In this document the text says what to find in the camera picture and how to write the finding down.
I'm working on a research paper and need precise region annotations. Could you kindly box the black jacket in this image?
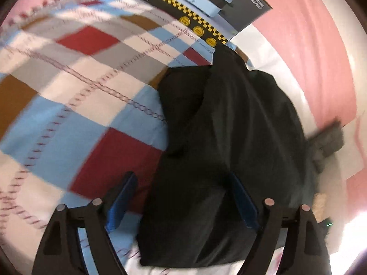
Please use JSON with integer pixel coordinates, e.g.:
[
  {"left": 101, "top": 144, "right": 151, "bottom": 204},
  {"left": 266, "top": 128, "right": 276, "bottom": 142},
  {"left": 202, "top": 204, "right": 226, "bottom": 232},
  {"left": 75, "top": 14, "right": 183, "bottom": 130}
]
[{"left": 138, "top": 45, "right": 319, "bottom": 267}]

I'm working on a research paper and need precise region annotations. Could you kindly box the checkered bed sheet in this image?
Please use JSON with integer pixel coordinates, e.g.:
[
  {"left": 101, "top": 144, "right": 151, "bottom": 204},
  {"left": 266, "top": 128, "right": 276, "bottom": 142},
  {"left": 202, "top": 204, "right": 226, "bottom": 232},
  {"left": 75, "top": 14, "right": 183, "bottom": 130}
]
[{"left": 0, "top": 0, "right": 283, "bottom": 275}]

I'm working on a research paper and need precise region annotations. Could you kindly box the black appliance cardboard box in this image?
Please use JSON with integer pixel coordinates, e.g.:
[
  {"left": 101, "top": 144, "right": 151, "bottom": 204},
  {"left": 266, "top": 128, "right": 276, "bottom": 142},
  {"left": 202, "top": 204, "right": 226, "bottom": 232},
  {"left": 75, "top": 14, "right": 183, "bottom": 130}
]
[{"left": 117, "top": 0, "right": 273, "bottom": 47}]

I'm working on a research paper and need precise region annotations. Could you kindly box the grey quilted cushion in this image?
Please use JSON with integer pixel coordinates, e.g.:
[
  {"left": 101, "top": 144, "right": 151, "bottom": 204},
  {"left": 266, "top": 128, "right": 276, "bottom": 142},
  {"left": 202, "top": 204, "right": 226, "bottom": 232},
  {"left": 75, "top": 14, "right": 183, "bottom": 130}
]
[{"left": 307, "top": 118, "right": 345, "bottom": 174}]

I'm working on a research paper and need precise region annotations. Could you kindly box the beige textured rolled mat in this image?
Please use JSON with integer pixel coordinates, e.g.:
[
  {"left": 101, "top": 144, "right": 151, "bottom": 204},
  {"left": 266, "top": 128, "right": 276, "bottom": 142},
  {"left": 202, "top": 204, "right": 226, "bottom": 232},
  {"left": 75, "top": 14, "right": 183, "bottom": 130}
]
[{"left": 313, "top": 192, "right": 330, "bottom": 217}]

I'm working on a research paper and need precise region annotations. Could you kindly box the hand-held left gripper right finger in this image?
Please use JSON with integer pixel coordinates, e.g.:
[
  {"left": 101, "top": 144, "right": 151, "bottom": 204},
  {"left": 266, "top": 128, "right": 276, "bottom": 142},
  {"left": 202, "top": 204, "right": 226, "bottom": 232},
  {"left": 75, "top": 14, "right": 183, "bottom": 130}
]
[{"left": 229, "top": 173, "right": 332, "bottom": 275}]

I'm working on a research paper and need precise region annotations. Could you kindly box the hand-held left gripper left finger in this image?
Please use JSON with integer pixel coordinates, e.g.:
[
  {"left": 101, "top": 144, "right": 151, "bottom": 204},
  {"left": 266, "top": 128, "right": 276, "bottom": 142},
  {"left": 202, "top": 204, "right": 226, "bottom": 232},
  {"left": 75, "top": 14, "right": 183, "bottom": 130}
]
[{"left": 31, "top": 171, "right": 139, "bottom": 275}]

